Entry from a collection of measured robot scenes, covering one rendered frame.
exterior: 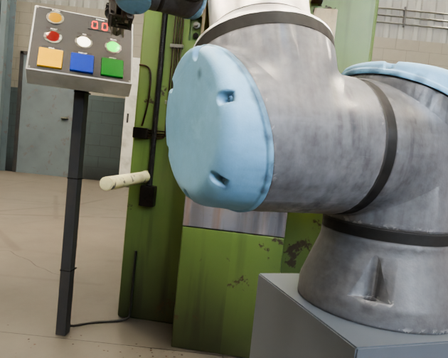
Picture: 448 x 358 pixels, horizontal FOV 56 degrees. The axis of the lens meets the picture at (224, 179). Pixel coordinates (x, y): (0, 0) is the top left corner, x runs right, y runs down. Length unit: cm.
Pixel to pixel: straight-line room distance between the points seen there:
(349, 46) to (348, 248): 139
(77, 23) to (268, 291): 131
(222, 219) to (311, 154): 121
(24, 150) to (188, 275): 693
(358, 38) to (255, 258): 95
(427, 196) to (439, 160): 4
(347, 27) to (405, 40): 652
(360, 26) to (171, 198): 102
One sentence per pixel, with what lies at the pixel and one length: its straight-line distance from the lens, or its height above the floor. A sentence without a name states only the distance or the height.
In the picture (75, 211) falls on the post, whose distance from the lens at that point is 167.
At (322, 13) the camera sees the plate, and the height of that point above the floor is 134.
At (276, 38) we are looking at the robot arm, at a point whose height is 87.
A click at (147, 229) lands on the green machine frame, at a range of 184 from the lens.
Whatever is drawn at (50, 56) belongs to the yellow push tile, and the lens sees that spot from 156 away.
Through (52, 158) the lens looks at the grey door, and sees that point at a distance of 815.
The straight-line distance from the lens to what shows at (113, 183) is 138.
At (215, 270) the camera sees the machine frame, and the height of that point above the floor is 32.
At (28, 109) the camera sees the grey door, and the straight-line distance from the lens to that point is 835.
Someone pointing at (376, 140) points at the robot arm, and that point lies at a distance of 42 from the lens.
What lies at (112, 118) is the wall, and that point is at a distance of 784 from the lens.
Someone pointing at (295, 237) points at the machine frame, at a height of 44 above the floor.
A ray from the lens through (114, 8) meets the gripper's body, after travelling 140.
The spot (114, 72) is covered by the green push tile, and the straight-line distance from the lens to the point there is 155.
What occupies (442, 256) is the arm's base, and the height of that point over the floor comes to 68.
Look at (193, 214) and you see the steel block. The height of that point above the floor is 52.
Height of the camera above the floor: 76
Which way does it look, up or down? 4 degrees down
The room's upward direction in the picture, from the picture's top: 6 degrees clockwise
